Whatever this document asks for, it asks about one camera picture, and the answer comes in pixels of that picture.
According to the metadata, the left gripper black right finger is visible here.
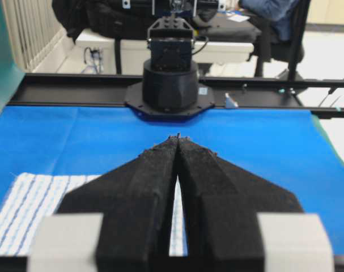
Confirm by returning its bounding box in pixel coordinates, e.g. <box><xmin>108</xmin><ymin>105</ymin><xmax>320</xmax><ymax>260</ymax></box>
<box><xmin>177</xmin><ymin>138</ymin><xmax>303</xmax><ymax>271</ymax></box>

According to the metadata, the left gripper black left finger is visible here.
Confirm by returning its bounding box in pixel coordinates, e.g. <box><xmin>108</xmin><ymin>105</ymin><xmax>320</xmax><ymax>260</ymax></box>
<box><xmin>57</xmin><ymin>137</ymin><xmax>178</xmax><ymax>271</ymax></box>

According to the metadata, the blue white striped towel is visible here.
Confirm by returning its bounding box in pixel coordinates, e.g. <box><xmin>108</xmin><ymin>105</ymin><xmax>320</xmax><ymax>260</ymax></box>
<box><xmin>0</xmin><ymin>172</ymin><xmax>188</xmax><ymax>257</ymax></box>

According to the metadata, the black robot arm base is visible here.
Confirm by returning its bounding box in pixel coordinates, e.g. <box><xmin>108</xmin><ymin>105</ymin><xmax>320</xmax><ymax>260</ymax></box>
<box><xmin>125</xmin><ymin>16</ymin><xmax>215</xmax><ymax>120</ymax></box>

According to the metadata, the seated person in blue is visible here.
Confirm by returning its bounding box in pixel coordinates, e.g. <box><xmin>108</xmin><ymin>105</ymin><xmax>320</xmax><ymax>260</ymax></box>
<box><xmin>238</xmin><ymin>0</ymin><xmax>299</xmax><ymax>41</ymax></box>

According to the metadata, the blue table cloth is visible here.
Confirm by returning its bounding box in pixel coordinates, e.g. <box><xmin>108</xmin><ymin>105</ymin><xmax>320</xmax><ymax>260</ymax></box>
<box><xmin>0</xmin><ymin>107</ymin><xmax>344</xmax><ymax>254</ymax></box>

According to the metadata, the white desk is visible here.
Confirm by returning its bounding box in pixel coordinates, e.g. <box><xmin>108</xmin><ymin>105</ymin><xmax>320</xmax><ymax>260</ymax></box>
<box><xmin>75</xmin><ymin>27</ymin><xmax>254</xmax><ymax>75</ymax></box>

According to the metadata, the black office chair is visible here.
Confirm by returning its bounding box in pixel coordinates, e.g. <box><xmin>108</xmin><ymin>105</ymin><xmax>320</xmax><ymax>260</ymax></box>
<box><xmin>249</xmin><ymin>1</ymin><xmax>311</xmax><ymax>81</ymax></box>

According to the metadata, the green backdrop sheet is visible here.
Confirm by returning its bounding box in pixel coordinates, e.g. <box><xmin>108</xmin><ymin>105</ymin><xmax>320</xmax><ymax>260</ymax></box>
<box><xmin>0</xmin><ymin>1</ymin><xmax>25</xmax><ymax>114</ymax></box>

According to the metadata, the black backpack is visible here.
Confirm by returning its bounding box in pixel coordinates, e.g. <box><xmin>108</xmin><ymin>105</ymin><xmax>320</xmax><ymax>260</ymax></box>
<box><xmin>52</xmin><ymin>1</ymin><xmax>156</xmax><ymax>41</ymax></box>

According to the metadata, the white radiator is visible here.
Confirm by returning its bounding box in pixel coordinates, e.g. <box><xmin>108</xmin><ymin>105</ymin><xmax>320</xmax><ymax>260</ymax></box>
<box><xmin>1</xmin><ymin>1</ymin><xmax>65</xmax><ymax>72</ymax></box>

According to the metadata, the black aluminium rail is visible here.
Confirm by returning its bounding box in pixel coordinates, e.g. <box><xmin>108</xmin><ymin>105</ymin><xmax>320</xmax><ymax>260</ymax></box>
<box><xmin>8</xmin><ymin>74</ymin><xmax>344</xmax><ymax>120</ymax></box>

